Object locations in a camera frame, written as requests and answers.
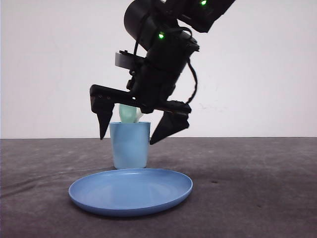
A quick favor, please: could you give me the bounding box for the blue plastic plate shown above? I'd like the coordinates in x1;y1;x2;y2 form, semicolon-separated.
68;169;193;217

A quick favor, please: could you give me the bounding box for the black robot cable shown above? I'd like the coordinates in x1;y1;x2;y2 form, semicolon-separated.
185;59;201;104

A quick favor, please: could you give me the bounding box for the light blue plastic cup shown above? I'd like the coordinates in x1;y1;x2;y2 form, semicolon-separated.
110;121;151;169

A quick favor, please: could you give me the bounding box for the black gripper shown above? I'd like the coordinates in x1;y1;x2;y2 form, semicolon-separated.
90;32;199;145

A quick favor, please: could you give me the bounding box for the white plastic fork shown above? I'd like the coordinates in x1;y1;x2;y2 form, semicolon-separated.
134;108;143;123

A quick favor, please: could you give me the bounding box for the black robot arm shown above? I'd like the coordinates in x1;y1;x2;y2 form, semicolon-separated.
90;0;232;144

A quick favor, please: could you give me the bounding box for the mint green plastic spoon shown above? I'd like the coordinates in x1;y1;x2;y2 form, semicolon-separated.
119;104;137;123

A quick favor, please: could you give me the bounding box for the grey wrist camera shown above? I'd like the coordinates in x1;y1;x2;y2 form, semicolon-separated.
115;50;145;71

